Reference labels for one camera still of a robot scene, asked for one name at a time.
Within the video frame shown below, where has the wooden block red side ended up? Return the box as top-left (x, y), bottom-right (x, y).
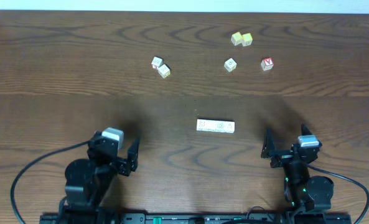
top-left (151, 57), bottom-right (163, 70)

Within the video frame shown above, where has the wooden block red letter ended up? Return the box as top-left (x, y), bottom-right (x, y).
top-left (261, 57), bottom-right (274, 71)

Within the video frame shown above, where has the wooden block yellow print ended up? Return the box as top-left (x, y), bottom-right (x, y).
top-left (158, 64), bottom-right (171, 78)

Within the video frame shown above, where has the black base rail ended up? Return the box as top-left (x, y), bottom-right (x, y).
top-left (39, 212), bottom-right (352, 224)

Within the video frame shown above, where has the wooden block soccer ball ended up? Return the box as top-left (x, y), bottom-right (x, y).
top-left (225, 121), bottom-right (235, 133)

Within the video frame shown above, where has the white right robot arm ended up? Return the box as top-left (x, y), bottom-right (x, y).
top-left (121, 131), bottom-right (338, 224)

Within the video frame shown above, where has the yellow block left of pair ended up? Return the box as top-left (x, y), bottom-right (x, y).
top-left (231, 32), bottom-right (243, 45)

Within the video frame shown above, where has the wooden block brown print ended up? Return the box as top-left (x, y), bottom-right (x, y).
top-left (224, 58), bottom-right (237, 72)

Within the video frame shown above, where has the yellow block right of pair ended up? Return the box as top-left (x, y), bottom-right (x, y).
top-left (241, 33), bottom-right (253, 47)

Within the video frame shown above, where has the yellow block of pair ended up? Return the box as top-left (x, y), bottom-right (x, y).
top-left (241, 33), bottom-right (253, 47)
top-left (231, 32), bottom-right (243, 45)

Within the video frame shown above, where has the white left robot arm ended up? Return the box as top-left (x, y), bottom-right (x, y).
top-left (55, 125), bottom-right (321, 224)

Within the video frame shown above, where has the wooden block hourglass print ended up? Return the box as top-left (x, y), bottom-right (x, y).
top-left (215, 121), bottom-right (226, 133)

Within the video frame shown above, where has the wooden block number eight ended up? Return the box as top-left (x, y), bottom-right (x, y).
top-left (205, 119), bottom-right (217, 132)

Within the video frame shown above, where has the wooden block hammer print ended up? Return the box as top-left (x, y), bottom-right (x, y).
top-left (197, 119), bottom-right (207, 131)

